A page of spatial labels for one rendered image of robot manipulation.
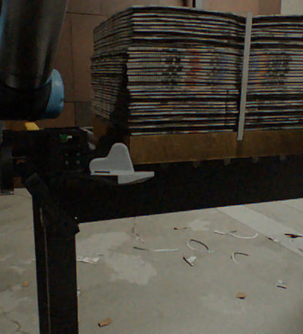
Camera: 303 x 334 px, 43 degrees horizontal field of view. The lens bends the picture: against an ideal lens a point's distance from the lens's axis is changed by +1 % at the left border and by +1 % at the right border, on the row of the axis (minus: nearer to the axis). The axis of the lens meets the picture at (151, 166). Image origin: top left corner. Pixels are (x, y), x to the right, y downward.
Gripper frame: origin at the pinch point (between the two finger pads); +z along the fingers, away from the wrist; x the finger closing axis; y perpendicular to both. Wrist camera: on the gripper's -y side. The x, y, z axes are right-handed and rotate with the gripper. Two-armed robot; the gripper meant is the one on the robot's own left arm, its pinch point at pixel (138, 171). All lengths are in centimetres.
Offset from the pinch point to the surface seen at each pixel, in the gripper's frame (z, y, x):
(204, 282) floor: 64, -78, 97
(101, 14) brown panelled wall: 69, 83, 323
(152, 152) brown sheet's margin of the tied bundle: 1.2, 3.5, -3.1
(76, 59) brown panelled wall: 43, 42, 323
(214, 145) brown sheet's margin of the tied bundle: 11.9, 4.0, -3.2
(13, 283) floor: -22, -78, 128
